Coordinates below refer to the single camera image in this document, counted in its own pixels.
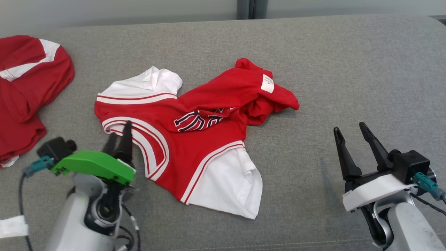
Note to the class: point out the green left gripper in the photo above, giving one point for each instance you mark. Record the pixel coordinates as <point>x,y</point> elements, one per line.
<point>90,165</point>

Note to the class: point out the white tape label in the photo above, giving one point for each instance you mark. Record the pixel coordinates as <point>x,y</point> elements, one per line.
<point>12,226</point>

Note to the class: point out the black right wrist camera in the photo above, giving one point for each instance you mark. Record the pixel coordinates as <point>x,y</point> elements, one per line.
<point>411,165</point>

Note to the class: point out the grey metal post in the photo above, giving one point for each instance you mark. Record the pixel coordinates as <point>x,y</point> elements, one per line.
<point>252,8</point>

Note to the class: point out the red white lettered jersey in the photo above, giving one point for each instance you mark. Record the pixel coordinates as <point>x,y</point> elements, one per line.
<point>209,146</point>

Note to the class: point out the red garment with white stripe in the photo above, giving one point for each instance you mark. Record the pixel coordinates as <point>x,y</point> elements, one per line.
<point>21,97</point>

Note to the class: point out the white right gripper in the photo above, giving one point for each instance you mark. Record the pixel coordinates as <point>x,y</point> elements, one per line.
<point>373,190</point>

